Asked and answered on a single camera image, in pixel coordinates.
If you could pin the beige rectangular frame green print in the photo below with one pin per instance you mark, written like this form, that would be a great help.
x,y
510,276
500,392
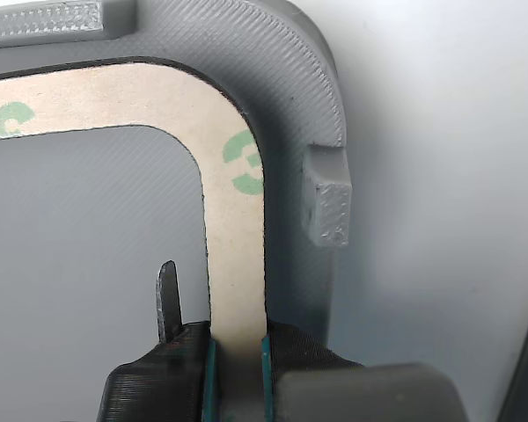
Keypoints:
x,y
233,264

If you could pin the grey 3D-printed holder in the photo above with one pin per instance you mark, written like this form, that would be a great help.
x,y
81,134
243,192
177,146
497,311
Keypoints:
x,y
290,110

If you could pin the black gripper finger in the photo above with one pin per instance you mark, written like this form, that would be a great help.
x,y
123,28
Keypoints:
x,y
334,391
163,387

